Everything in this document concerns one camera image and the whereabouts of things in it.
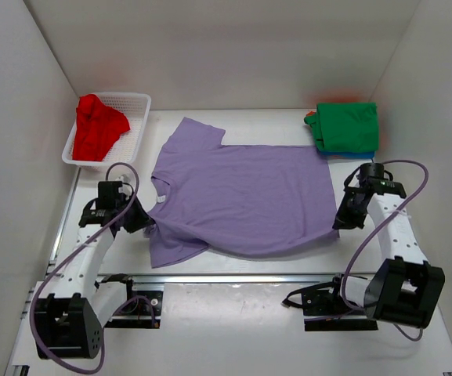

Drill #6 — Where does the blue folded t-shirt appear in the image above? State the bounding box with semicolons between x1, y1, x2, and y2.
317;150;375;160

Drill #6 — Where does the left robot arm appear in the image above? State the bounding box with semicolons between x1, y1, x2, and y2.
31;179;157;359

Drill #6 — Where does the white plastic basket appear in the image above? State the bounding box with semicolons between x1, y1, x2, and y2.
62;92;151;171

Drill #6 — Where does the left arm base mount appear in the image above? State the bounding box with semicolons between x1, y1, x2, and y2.
106;284;164;330

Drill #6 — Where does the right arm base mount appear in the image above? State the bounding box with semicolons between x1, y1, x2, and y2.
281;277;378;332

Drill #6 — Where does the green folded t-shirt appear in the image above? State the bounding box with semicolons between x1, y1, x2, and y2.
304;103;379;153

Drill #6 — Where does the red t-shirt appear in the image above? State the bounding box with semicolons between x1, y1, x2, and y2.
72;94;130;161

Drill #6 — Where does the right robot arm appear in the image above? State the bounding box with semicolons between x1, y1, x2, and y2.
326;162;445;329

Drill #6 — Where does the purple t-shirt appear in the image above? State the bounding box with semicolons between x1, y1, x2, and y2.
147;118;338;268

